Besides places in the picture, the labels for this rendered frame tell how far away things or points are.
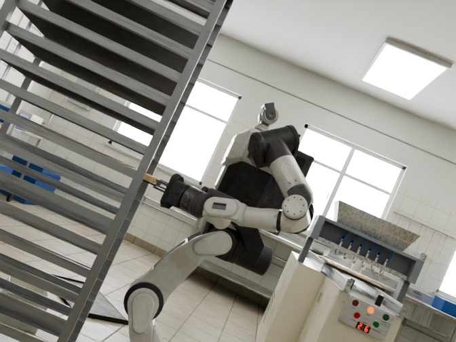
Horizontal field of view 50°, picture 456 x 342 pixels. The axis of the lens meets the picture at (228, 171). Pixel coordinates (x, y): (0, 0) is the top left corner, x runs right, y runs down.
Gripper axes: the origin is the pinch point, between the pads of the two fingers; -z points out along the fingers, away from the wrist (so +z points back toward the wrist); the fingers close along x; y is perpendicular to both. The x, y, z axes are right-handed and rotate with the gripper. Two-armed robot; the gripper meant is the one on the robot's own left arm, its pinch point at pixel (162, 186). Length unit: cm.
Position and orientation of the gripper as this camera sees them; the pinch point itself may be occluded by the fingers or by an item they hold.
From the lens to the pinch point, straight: 171.6
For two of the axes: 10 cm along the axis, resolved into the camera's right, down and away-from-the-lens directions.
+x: 4.1, -9.1, 0.6
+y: -3.7, -2.2, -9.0
